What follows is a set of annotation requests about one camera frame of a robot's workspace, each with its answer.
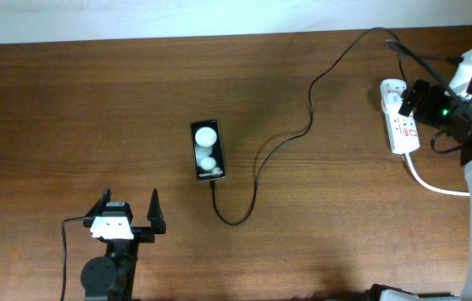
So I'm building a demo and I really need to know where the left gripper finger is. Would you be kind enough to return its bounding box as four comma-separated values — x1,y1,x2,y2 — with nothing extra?
85,188,111,219
146,188,166,234

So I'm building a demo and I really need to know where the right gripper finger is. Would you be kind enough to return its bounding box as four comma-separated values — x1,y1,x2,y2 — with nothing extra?
398,79,419,117
449,49,472,98

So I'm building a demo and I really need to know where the black charger cable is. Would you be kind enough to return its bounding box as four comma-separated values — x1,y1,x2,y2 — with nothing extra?
208,26,410,227

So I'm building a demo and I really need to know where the black smartphone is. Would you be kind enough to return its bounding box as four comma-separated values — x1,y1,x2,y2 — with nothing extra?
190,120,226,181

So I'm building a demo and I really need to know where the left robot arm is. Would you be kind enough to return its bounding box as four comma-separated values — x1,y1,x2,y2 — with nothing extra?
80,189,167,301

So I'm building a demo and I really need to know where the white power strip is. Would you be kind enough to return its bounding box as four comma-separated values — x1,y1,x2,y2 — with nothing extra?
382,99,420,155

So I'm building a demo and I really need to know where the white USB wall adapter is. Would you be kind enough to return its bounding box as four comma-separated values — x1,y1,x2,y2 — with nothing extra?
380,79,407,114

